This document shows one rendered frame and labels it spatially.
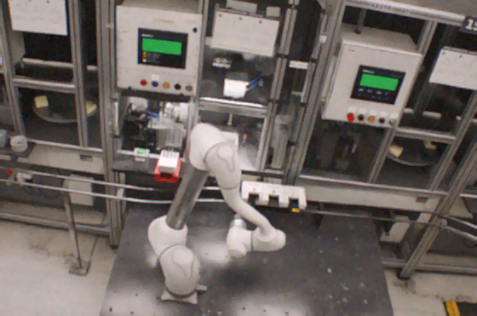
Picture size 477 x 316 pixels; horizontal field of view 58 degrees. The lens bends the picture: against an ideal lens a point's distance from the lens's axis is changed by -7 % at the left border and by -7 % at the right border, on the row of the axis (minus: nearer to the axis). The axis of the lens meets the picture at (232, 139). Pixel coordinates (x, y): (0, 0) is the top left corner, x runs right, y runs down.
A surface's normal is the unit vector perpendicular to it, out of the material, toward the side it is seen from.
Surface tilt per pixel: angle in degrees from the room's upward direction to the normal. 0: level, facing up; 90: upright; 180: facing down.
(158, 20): 90
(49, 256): 0
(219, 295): 0
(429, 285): 0
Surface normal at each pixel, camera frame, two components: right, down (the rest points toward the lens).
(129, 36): -0.05, 0.60
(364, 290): 0.12, -0.79
